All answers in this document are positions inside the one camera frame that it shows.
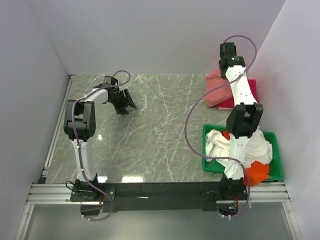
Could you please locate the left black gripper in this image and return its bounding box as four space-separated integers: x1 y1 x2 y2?
109 89 137 115

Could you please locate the salmon pink t shirt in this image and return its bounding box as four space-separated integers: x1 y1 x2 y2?
204 68 235 109

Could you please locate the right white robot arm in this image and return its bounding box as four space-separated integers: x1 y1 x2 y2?
219 42 264 200

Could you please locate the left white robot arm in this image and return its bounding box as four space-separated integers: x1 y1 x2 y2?
63 75 137 201

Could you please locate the folded magenta t shirt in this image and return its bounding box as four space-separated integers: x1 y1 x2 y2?
216 79 259 110

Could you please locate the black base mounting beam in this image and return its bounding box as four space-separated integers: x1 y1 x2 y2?
70 181 248 213

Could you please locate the white t shirt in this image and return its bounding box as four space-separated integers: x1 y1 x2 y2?
205 128 273 169

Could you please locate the orange t shirt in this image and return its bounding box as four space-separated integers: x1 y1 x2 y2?
219 129 271 188

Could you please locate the green plastic bin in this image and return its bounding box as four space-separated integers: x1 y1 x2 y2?
202 124 284 181

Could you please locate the aluminium rail frame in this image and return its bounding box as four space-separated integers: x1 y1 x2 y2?
16 74 301 240

